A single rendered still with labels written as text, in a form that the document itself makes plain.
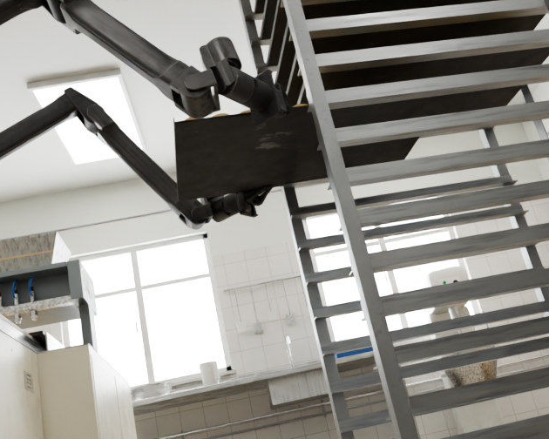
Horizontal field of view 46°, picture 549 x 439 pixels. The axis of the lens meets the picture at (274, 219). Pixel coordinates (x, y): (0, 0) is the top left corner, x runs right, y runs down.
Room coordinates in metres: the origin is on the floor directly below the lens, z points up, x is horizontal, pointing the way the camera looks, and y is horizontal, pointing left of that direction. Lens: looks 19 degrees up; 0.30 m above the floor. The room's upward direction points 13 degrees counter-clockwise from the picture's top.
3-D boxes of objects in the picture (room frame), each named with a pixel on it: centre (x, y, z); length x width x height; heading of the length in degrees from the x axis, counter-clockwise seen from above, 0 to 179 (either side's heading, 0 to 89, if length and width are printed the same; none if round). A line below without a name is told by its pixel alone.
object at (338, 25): (1.27, -0.43, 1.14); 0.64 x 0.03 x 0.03; 101
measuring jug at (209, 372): (5.18, 0.75, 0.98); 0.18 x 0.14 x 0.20; 46
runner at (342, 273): (1.65, -0.36, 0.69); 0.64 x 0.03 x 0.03; 101
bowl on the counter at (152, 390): (5.27, 1.24, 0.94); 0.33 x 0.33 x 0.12
